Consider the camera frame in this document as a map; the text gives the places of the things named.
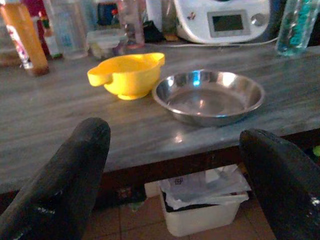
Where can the red bottle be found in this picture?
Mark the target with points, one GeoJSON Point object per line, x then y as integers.
{"type": "Point", "coordinates": [43, 25]}

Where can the clear pinkish bottle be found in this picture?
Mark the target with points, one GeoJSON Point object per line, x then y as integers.
{"type": "Point", "coordinates": [132, 25]}

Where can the white kitchen appliance with display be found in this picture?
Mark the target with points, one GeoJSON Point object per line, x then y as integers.
{"type": "Point", "coordinates": [225, 15]}

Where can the clear water bottle teal label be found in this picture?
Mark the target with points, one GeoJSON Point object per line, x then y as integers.
{"type": "Point", "coordinates": [296, 27]}

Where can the clear plastic food container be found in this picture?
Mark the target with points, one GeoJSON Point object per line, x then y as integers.
{"type": "Point", "coordinates": [106, 43]}

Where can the grey wooden side table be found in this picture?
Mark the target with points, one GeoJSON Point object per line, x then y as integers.
{"type": "Point", "coordinates": [62, 100]}

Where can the stainless steel bowl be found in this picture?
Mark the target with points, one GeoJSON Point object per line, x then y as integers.
{"type": "Point", "coordinates": [207, 100]}

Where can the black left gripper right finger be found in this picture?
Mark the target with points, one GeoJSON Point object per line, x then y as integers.
{"type": "Point", "coordinates": [287, 185]}

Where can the clear plastic bottle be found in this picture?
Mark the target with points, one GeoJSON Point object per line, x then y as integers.
{"type": "Point", "coordinates": [68, 30]}

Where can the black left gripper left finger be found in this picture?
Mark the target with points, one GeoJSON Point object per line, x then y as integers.
{"type": "Point", "coordinates": [62, 180]}

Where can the orange bottle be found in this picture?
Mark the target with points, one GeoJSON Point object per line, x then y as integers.
{"type": "Point", "coordinates": [27, 37]}

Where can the yellow plastic bowl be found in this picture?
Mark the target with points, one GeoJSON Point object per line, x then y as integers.
{"type": "Point", "coordinates": [132, 80]}

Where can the white bin with papers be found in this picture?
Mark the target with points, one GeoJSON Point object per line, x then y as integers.
{"type": "Point", "coordinates": [200, 217]}

